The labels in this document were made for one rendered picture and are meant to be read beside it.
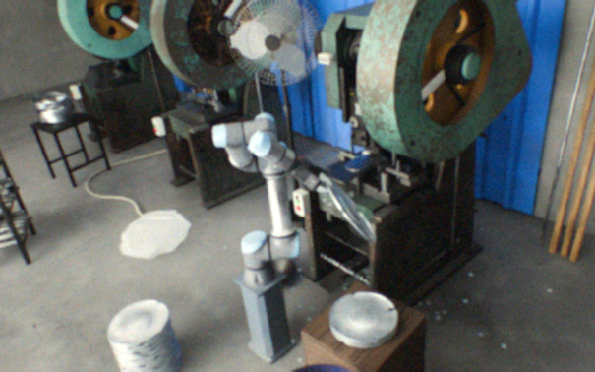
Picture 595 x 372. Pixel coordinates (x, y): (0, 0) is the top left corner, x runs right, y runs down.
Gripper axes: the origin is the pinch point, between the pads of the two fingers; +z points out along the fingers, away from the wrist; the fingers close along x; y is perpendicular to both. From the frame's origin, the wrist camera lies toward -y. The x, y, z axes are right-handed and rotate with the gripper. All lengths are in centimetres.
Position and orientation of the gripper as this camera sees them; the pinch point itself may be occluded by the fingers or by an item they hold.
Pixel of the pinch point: (330, 188)
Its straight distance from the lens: 179.8
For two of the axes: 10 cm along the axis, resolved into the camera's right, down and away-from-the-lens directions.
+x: -5.9, 7.9, 1.6
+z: 7.3, 4.3, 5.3
